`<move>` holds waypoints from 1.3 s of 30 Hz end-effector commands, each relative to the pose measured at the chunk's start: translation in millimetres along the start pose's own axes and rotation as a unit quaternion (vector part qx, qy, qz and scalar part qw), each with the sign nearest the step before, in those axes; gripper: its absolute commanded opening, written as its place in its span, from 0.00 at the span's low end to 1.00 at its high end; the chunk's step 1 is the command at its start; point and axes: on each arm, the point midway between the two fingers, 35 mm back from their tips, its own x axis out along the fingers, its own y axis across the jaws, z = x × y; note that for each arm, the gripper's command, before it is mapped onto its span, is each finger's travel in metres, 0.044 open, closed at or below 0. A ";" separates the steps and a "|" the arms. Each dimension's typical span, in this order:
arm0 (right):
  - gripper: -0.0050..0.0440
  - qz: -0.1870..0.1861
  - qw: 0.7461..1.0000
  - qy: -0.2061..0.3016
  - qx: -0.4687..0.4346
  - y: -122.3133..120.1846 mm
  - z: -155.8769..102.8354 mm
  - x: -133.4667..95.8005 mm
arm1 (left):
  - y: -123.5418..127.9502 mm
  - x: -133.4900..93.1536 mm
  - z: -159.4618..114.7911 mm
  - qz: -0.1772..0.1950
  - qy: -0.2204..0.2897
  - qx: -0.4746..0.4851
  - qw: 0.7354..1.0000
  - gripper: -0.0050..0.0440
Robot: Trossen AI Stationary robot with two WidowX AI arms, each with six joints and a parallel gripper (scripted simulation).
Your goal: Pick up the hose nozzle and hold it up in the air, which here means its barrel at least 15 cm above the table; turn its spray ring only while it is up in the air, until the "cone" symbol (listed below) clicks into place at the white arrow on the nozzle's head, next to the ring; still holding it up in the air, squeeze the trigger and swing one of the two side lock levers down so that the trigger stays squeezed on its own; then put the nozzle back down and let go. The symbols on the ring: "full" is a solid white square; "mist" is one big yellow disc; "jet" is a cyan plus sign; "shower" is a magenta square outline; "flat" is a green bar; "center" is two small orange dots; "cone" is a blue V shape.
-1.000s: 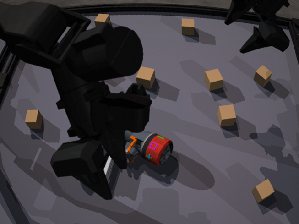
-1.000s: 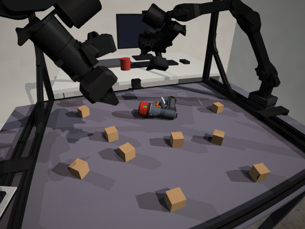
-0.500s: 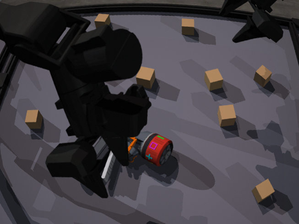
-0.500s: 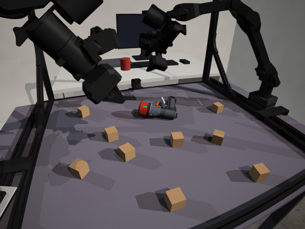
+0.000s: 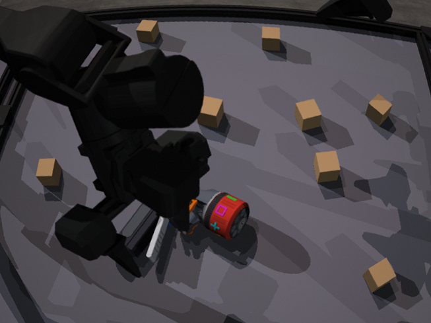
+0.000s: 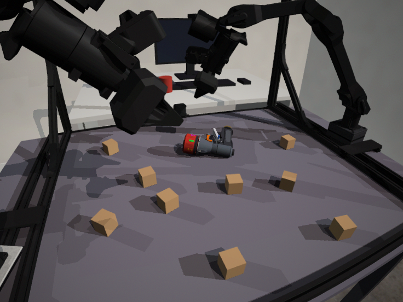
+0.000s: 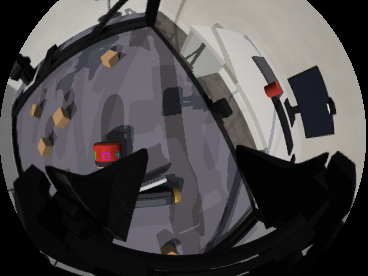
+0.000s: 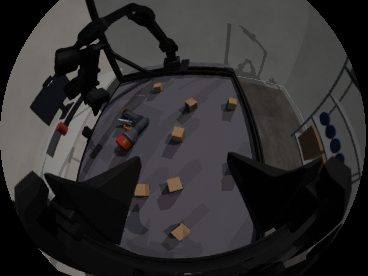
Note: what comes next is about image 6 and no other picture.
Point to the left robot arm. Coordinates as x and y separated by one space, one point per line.
327 27

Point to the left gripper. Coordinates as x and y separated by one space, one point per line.
205 80

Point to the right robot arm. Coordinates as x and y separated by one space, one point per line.
52 32

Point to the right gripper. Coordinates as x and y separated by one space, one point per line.
139 99

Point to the tan cube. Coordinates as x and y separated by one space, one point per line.
234 184
231 263
342 227
167 200
287 142
110 147
104 222
147 176
287 181

